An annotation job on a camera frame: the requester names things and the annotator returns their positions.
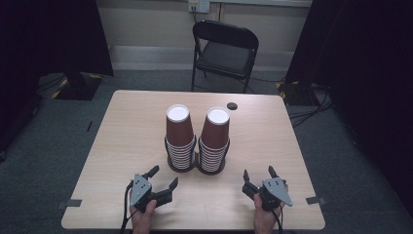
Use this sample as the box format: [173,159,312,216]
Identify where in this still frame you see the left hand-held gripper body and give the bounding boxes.
[129,173,161,215]

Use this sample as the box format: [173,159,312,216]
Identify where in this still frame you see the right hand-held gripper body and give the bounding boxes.
[258,176,294,212]

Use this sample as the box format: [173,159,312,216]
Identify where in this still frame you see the black wire cup holder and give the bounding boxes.
[163,135,232,176]

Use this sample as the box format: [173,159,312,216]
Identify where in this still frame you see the single brown paper cup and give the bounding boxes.
[200,105,231,150]

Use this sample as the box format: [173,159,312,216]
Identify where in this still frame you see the person's left hand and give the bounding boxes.
[130,198,159,234]

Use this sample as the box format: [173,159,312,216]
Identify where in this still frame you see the person's right hand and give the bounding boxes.
[252,193,286,234]

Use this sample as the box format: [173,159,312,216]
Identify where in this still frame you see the grey tape strip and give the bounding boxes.
[55,198,83,211]
[305,196,327,206]

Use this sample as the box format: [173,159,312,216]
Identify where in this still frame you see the black stand base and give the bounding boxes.
[276,80,314,107]
[51,71,104,101]

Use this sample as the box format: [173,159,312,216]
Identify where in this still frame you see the black folding chair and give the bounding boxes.
[190,19,260,95]

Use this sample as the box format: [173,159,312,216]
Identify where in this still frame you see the black curtain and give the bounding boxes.
[284,0,413,216]
[0,0,115,154]

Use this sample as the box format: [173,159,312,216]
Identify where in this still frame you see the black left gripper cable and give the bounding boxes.
[120,179,139,234]

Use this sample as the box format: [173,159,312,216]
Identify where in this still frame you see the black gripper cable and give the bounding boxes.
[120,179,139,234]
[271,204,284,234]

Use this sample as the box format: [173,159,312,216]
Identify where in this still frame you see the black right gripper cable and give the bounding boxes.
[271,204,284,234]

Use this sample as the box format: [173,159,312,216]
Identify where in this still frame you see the black floor cables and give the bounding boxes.
[287,82,336,129]

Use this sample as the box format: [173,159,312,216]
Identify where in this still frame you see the white wall socket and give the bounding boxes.
[187,0,211,15]

